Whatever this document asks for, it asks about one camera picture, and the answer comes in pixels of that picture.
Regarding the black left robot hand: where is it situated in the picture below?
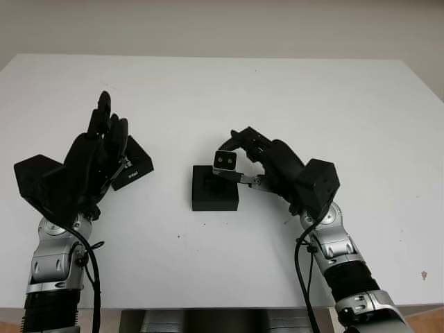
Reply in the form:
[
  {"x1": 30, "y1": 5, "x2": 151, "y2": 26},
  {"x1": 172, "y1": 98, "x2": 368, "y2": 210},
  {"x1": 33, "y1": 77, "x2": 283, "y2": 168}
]
[{"x1": 62, "y1": 90, "x2": 130, "y2": 221}]

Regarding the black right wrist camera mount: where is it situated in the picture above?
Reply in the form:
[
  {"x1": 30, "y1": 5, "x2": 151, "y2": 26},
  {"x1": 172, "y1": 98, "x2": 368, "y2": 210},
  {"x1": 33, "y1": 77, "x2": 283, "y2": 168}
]
[{"x1": 299, "y1": 158, "x2": 341, "y2": 223}]

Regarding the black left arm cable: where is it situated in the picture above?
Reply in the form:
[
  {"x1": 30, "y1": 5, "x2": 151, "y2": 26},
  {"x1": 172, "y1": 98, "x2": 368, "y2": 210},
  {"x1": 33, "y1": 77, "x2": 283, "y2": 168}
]
[{"x1": 69, "y1": 221, "x2": 105, "y2": 333}]

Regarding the black camera box base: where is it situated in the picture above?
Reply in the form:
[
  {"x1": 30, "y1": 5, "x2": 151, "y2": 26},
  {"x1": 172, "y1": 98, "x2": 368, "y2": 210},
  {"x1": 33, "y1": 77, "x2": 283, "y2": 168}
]
[{"x1": 191, "y1": 165, "x2": 241, "y2": 212}]

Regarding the dark grey robot torso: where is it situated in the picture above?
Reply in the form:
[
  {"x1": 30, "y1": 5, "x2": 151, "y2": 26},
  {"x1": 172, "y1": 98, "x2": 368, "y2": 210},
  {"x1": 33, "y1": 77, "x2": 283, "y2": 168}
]
[{"x1": 119, "y1": 309, "x2": 330, "y2": 333}]

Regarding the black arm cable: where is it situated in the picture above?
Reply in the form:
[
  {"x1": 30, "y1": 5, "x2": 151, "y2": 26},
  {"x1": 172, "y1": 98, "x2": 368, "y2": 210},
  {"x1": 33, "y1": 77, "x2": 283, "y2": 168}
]
[
  {"x1": 294, "y1": 214, "x2": 324, "y2": 333},
  {"x1": 69, "y1": 221, "x2": 105, "y2": 333}
]

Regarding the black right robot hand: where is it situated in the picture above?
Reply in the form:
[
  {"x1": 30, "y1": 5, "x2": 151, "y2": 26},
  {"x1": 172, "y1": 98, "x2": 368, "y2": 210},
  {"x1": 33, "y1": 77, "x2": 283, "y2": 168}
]
[{"x1": 217, "y1": 126, "x2": 310, "y2": 216}]

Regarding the black box lid intel print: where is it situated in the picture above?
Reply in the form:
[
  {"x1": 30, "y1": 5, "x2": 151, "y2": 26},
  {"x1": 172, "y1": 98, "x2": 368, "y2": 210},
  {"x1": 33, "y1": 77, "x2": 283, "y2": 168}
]
[{"x1": 110, "y1": 135, "x2": 155, "y2": 191}]

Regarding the small silver cube camera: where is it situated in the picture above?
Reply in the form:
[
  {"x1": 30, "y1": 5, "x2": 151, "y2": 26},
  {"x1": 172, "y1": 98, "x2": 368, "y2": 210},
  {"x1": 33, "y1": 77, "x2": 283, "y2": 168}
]
[{"x1": 211, "y1": 149, "x2": 238, "y2": 178}]

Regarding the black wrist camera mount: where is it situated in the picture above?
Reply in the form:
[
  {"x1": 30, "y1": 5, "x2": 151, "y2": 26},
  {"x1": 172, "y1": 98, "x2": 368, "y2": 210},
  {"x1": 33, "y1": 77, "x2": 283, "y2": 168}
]
[
  {"x1": 299, "y1": 158, "x2": 341, "y2": 223},
  {"x1": 13, "y1": 154, "x2": 83, "y2": 226}
]

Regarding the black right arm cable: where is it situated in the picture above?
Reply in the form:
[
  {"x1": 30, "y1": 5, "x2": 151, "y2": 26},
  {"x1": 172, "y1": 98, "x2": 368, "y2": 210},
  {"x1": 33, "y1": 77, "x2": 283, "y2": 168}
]
[{"x1": 294, "y1": 214, "x2": 324, "y2": 333}]

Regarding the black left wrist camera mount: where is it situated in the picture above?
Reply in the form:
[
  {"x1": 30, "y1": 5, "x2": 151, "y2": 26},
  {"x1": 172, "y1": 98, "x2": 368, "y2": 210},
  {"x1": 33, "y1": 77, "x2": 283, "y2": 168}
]
[{"x1": 13, "y1": 154, "x2": 83, "y2": 226}]

